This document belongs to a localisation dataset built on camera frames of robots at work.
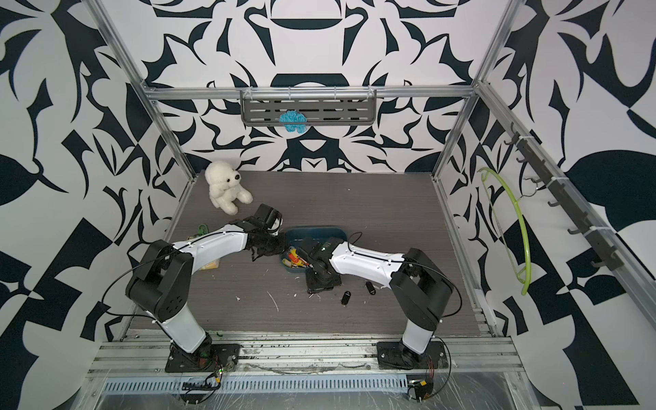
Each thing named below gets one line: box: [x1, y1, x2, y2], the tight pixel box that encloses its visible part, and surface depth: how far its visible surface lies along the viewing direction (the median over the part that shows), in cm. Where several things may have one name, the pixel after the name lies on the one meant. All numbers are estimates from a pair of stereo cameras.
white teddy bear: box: [205, 160, 254, 216], surface depth 99 cm
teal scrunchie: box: [278, 109, 308, 135], surface depth 93 cm
